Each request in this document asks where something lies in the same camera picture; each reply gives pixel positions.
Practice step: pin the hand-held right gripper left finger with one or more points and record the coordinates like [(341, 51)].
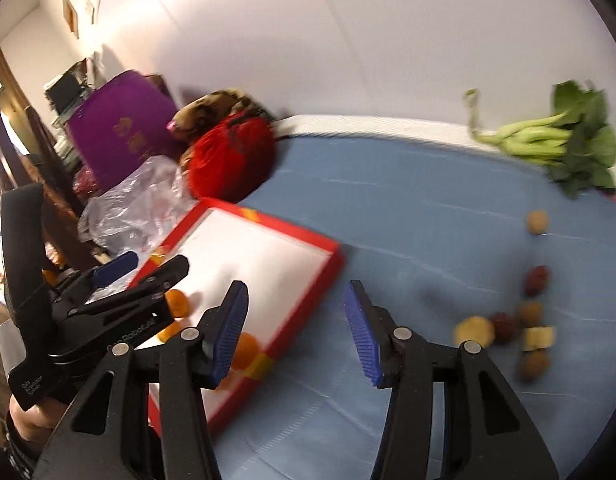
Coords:
[(229, 340)]

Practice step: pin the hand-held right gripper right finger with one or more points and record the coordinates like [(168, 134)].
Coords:
[(364, 340)]

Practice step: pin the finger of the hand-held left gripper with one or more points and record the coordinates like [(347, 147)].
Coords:
[(158, 280), (115, 267)]

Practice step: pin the red box with white inside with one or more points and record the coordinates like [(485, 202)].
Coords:
[(248, 255)]

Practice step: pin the yellow round fruit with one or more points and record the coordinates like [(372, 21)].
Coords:
[(473, 332)]

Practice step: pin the red lychee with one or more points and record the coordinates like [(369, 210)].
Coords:
[(504, 327), (536, 280)]

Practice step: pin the brown longan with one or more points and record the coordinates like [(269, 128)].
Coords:
[(534, 364), (530, 312), (537, 221)]

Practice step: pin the yellow fruit chunk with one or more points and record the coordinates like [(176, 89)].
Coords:
[(537, 337)]

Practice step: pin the person's left hand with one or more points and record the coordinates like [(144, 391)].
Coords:
[(33, 422)]

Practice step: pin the tangerine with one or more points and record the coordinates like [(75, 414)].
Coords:
[(247, 351), (179, 304), (169, 331)]

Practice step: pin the clear plastic bag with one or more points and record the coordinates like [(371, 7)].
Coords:
[(133, 195)]

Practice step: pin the red knit cloth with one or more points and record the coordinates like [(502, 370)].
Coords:
[(228, 160)]

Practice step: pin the blue quilted mat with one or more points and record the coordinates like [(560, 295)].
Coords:
[(412, 210)]

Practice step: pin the purple box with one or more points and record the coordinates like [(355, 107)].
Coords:
[(118, 125)]

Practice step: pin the brown patterned cloth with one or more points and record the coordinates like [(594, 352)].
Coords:
[(208, 107)]

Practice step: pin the computer monitor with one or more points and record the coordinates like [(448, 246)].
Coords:
[(63, 91)]

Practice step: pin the bok choy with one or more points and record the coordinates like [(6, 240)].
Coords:
[(532, 137)]

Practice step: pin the wooden door frame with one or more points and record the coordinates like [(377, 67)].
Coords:
[(10, 85)]

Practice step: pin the wooden picture frame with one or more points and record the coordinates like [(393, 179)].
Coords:
[(70, 14)]

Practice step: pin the small wall picture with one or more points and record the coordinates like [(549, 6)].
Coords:
[(90, 10)]

